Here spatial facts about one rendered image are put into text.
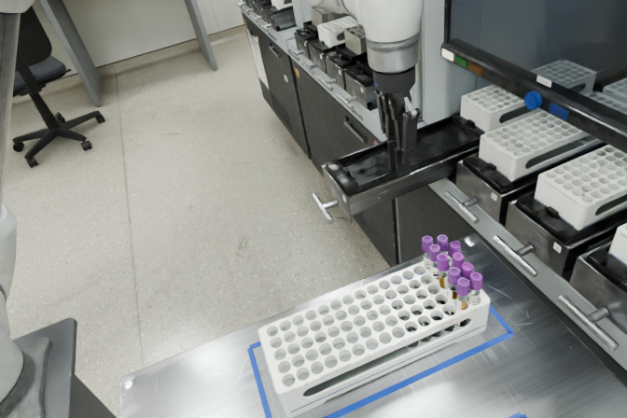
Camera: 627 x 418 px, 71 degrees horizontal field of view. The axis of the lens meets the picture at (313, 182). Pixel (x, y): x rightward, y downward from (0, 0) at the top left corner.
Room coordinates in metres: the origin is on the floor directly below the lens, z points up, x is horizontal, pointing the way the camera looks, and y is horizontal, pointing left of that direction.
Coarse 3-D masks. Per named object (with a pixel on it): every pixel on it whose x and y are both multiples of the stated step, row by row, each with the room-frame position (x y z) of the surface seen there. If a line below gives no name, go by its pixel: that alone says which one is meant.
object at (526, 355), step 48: (480, 240) 0.49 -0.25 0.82; (384, 288) 0.43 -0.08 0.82; (528, 288) 0.38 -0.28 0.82; (240, 336) 0.40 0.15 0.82; (480, 336) 0.32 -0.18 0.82; (528, 336) 0.31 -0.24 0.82; (576, 336) 0.29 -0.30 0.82; (144, 384) 0.35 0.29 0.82; (192, 384) 0.34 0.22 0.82; (240, 384) 0.32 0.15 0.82; (384, 384) 0.28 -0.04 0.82; (432, 384) 0.27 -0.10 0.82; (480, 384) 0.26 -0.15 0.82; (528, 384) 0.25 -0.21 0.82; (576, 384) 0.23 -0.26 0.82
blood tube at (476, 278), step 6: (474, 276) 0.33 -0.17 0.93; (480, 276) 0.33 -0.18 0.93; (474, 282) 0.33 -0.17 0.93; (480, 282) 0.33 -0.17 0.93; (474, 288) 0.33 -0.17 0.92; (480, 288) 0.33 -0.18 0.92; (474, 294) 0.33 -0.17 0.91; (468, 300) 0.34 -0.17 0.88; (474, 300) 0.33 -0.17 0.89; (468, 318) 0.33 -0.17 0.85
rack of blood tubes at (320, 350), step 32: (448, 256) 0.42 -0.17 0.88; (416, 288) 0.41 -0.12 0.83; (288, 320) 0.36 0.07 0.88; (320, 320) 0.35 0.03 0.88; (352, 320) 0.34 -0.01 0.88; (384, 320) 0.33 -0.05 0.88; (416, 320) 0.32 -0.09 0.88; (448, 320) 0.32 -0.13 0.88; (480, 320) 0.33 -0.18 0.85; (288, 352) 0.32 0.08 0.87; (320, 352) 0.31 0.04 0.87; (352, 352) 0.30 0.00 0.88; (384, 352) 0.30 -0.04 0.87; (416, 352) 0.30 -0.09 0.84; (288, 384) 0.28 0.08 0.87; (320, 384) 0.30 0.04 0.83; (288, 416) 0.27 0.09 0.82
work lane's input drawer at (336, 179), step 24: (456, 120) 0.86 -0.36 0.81; (384, 144) 0.83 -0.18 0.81; (432, 144) 0.80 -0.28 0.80; (456, 144) 0.78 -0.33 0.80; (336, 168) 0.77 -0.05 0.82; (360, 168) 0.77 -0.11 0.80; (384, 168) 0.75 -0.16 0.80; (432, 168) 0.73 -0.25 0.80; (456, 168) 0.74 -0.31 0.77; (336, 192) 0.74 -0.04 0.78; (360, 192) 0.69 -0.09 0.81; (384, 192) 0.70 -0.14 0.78; (408, 192) 0.71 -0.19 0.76
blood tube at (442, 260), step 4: (440, 256) 0.38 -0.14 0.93; (444, 256) 0.37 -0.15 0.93; (440, 260) 0.37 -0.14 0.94; (444, 260) 0.37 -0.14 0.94; (448, 260) 0.37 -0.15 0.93; (440, 264) 0.37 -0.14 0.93; (444, 264) 0.37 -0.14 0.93; (448, 264) 0.37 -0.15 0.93; (440, 268) 0.37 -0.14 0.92; (444, 268) 0.36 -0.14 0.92; (448, 268) 0.37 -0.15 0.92; (440, 272) 0.37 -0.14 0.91; (444, 272) 0.37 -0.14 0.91; (440, 276) 0.37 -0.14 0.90; (444, 276) 0.37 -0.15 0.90; (440, 280) 0.37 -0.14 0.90; (444, 280) 0.37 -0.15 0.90; (440, 284) 0.37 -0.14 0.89; (444, 284) 0.37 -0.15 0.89; (448, 284) 0.37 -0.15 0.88; (444, 288) 0.37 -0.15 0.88; (448, 288) 0.37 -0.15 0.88; (440, 300) 0.37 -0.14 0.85
